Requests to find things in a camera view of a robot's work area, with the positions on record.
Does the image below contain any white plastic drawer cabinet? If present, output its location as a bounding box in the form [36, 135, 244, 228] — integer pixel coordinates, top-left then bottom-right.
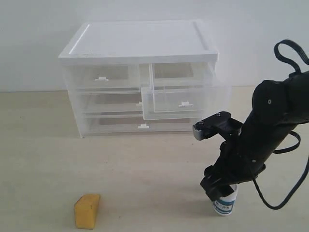
[58, 20, 218, 137]

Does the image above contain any wide clear drawer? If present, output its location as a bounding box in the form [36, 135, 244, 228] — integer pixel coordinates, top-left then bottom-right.
[77, 93, 142, 113]
[80, 116, 197, 137]

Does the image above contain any yellow cheese wedge block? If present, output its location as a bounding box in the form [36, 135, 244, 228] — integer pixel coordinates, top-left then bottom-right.
[74, 194, 100, 230]

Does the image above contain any bottom wide clear drawer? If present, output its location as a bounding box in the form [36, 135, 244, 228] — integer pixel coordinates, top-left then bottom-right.
[80, 116, 197, 137]

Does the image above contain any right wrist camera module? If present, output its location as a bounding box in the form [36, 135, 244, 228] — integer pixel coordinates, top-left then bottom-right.
[193, 111, 243, 141]

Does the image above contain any middle wide clear drawer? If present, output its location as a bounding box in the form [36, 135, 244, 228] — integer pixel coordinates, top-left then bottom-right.
[77, 93, 142, 113]

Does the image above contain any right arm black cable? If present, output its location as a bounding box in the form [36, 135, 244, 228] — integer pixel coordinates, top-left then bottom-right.
[251, 40, 309, 210]

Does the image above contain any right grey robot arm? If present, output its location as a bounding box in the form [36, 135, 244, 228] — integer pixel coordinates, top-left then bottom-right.
[193, 72, 309, 201]

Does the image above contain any white bottle teal label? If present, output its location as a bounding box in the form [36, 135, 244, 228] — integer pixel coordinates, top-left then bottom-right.
[213, 184, 239, 216]

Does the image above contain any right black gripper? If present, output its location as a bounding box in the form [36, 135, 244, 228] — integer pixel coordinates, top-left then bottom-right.
[200, 136, 266, 201]

